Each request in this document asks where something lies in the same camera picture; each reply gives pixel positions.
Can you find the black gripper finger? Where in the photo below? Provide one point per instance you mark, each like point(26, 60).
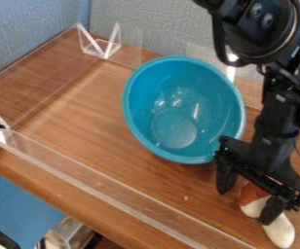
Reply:
point(226, 177)
point(275, 207)

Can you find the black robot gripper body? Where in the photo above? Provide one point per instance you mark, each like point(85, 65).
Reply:
point(263, 161)

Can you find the plush brown white mushroom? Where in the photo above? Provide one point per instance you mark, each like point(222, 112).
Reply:
point(252, 201)

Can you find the blue plastic bowl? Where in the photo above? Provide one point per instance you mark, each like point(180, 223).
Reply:
point(181, 105)

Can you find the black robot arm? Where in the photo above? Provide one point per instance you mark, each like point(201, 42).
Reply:
point(257, 32)

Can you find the grey metal box below table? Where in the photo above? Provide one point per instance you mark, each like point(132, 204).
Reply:
point(69, 235)

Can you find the clear acrylic back barrier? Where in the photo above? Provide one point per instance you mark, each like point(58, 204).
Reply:
point(141, 47)

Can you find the clear acrylic barrier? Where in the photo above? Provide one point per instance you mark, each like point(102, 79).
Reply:
point(70, 151)
point(141, 47)

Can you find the clear acrylic front barrier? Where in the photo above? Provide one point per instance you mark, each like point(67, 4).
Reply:
point(70, 151)

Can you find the clear acrylic corner bracket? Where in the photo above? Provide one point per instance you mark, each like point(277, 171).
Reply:
point(97, 46)

